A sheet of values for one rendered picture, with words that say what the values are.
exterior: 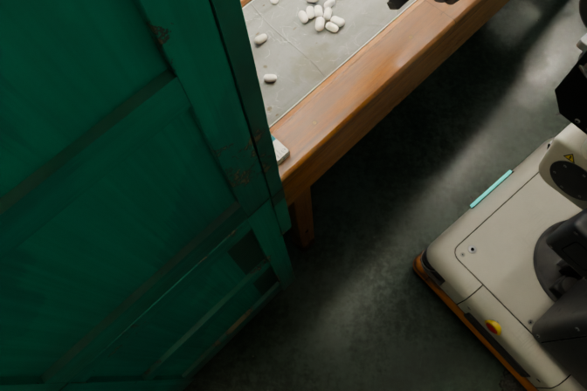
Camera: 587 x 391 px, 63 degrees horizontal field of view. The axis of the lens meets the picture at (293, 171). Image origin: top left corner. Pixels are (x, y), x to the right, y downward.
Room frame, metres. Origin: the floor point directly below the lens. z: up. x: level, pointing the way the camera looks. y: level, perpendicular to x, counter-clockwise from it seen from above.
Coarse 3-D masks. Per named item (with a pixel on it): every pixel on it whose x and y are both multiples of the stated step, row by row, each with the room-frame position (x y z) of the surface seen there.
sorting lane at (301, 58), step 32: (256, 0) 0.88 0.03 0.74; (288, 0) 0.87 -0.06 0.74; (320, 0) 0.85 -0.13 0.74; (352, 0) 0.83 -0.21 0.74; (384, 0) 0.82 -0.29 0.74; (416, 0) 0.80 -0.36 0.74; (256, 32) 0.78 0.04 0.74; (288, 32) 0.77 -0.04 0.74; (320, 32) 0.75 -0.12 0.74; (352, 32) 0.74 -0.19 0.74; (256, 64) 0.69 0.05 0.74; (288, 64) 0.68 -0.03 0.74; (320, 64) 0.66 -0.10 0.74; (288, 96) 0.59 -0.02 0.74
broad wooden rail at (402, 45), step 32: (480, 0) 0.76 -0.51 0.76; (384, 32) 0.71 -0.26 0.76; (416, 32) 0.69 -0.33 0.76; (448, 32) 0.69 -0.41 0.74; (352, 64) 0.63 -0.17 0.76; (384, 64) 0.62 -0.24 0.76; (416, 64) 0.62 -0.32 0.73; (320, 96) 0.56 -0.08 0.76; (352, 96) 0.55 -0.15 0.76; (384, 96) 0.57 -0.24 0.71; (288, 128) 0.49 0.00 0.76; (320, 128) 0.48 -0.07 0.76; (352, 128) 0.50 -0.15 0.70; (288, 160) 0.42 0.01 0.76; (320, 160) 0.44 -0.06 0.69; (288, 192) 0.38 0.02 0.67
